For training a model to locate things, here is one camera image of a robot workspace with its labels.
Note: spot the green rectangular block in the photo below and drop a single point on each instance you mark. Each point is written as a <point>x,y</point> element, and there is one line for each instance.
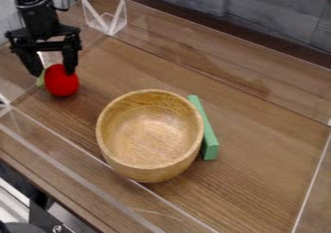
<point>210,144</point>

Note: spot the red felt strawberry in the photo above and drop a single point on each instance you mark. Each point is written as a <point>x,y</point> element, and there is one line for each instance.
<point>59,83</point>

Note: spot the black metal bracket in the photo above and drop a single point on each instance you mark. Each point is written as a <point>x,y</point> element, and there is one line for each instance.
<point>40,218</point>

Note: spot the wooden bowl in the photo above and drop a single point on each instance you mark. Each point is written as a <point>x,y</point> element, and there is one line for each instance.
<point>150,132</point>

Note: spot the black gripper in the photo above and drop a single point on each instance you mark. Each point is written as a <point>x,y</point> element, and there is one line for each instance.
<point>63,39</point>

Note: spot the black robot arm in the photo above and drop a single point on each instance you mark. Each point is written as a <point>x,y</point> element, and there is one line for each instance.
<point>44,34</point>

